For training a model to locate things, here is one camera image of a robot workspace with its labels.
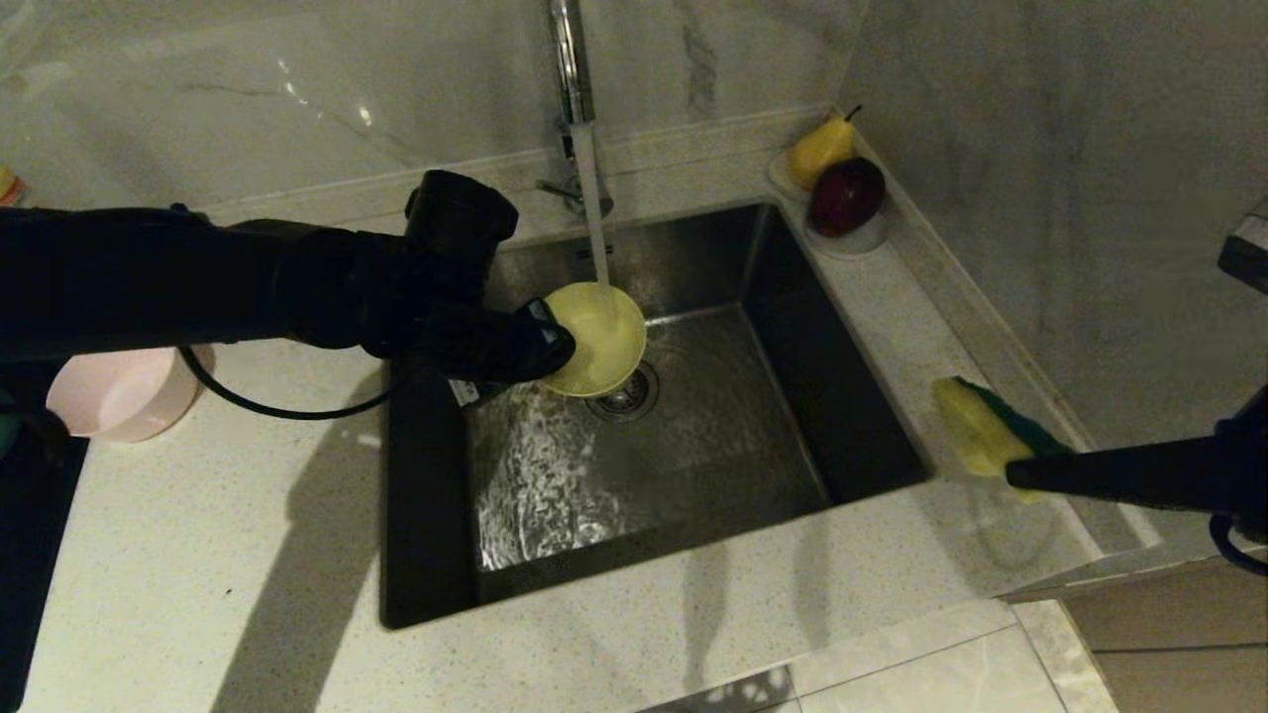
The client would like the pink bowl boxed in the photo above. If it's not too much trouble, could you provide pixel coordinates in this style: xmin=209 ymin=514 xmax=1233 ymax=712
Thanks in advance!
xmin=47 ymin=345 xmax=215 ymax=444

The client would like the yellow bowl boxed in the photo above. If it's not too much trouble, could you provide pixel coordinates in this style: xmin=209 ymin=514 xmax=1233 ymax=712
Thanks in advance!
xmin=540 ymin=282 xmax=649 ymax=399

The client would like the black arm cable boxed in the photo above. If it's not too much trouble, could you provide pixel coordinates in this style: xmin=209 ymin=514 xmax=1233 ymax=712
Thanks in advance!
xmin=1209 ymin=512 xmax=1268 ymax=579
xmin=178 ymin=345 xmax=409 ymax=422

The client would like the round metal sink drain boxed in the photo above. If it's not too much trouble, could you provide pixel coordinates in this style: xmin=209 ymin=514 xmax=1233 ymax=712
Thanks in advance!
xmin=584 ymin=358 xmax=660 ymax=425

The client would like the white fruit dish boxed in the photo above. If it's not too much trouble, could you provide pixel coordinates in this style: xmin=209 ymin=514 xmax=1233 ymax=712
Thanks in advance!
xmin=765 ymin=153 xmax=890 ymax=260

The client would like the yellow pear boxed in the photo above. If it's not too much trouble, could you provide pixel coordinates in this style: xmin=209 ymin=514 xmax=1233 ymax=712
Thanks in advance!
xmin=788 ymin=107 xmax=861 ymax=192

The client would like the chrome faucet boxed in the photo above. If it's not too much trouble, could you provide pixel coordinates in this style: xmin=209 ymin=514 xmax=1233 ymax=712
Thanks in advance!
xmin=535 ymin=0 xmax=615 ymax=223

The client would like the dark red apple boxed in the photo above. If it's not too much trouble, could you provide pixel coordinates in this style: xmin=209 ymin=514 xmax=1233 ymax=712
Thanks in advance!
xmin=807 ymin=158 xmax=886 ymax=239

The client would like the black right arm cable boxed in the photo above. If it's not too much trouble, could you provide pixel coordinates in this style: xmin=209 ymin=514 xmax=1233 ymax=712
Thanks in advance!
xmin=1209 ymin=512 xmax=1268 ymax=579

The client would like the stainless steel sink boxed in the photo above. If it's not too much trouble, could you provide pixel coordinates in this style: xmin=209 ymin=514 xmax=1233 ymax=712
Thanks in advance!
xmin=381 ymin=201 xmax=933 ymax=631

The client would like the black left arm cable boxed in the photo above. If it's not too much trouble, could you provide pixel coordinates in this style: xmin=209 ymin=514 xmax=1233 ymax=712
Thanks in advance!
xmin=178 ymin=345 xmax=409 ymax=422

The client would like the green sponge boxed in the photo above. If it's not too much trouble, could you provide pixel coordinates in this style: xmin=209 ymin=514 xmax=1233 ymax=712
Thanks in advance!
xmin=931 ymin=376 xmax=1073 ymax=505

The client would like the beige wooden cabinet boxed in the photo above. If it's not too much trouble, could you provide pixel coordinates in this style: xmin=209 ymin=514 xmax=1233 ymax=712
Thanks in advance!
xmin=991 ymin=543 xmax=1268 ymax=713

